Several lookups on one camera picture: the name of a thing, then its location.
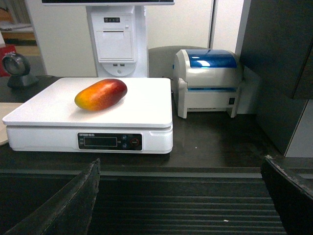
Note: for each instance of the dark grey cabinet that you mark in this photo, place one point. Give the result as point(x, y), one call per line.
point(278, 47)

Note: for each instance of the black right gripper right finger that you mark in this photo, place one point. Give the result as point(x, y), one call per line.
point(292, 197)

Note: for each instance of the black barcode scanner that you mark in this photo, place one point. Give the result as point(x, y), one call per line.
point(23, 78)

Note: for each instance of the black checkout counter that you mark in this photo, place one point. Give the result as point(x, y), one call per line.
point(209, 184)

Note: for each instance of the dark red yellow mango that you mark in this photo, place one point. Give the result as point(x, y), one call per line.
point(101, 95)

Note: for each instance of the wooden pallet shelf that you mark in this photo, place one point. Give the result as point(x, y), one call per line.
point(15, 23)

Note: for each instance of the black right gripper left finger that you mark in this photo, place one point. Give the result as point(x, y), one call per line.
point(69, 211)

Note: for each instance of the white POS terminal stand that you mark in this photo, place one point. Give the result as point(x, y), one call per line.
point(118, 34)

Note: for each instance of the white checkout scale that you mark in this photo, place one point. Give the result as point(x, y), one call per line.
point(141, 122)

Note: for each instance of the white blue label printer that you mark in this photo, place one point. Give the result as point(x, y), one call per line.
point(206, 80)

